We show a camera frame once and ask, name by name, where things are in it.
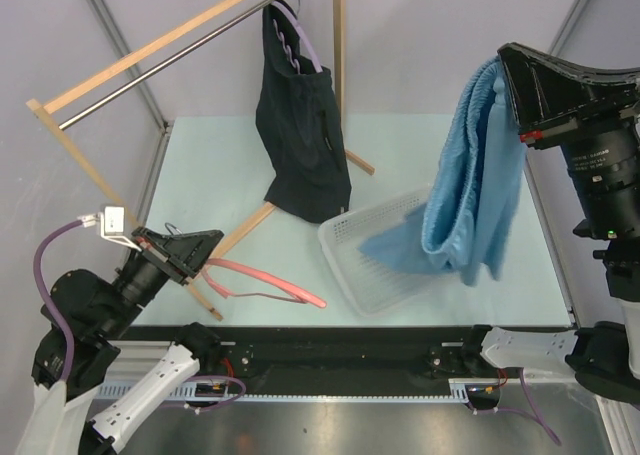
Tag white cable duct strip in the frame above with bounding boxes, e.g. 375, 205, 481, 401
94, 379, 506, 406

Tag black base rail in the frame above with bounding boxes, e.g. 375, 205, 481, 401
119, 324, 586, 396

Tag white plastic laundry basket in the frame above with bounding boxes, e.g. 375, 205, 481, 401
318, 183, 458, 317

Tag metal hanging rod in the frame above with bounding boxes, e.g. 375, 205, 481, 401
59, 0, 276, 130

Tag wooden clothes rack frame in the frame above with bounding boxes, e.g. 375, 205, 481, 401
24, 0, 376, 322

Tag lilac plastic hanger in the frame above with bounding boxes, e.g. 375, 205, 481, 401
271, 1, 323, 73

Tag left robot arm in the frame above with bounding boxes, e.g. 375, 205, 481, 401
16, 219, 223, 454

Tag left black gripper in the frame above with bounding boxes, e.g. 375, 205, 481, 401
102, 223, 226, 334

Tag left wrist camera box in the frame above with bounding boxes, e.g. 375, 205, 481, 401
78, 205, 139, 250

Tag pink plastic hanger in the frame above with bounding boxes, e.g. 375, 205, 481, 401
164, 222, 328, 310

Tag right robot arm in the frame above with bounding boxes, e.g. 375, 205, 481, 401
461, 42, 639, 405

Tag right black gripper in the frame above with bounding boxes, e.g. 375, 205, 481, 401
489, 40, 640, 236

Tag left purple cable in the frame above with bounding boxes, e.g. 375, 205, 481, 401
32, 219, 86, 391

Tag light blue mesh shorts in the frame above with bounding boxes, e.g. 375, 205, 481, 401
359, 58, 525, 286

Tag dark navy shorts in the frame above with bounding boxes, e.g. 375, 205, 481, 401
255, 4, 352, 224

